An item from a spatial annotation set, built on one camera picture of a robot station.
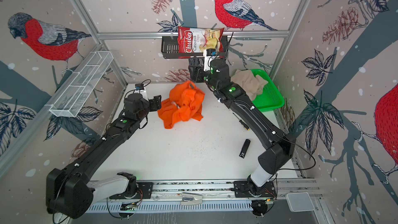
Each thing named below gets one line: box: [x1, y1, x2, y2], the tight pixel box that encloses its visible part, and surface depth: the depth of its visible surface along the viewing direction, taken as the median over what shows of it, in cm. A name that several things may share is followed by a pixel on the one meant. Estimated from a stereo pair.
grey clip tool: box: [180, 191, 203, 206], surface depth 71 cm
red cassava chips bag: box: [177, 26, 225, 59], surface depth 90 cm
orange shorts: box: [157, 80, 206, 130], surface depth 89 cm
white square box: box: [285, 191, 315, 213], surface depth 71 cm
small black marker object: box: [238, 138, 251, 159], surface depth 86 cm
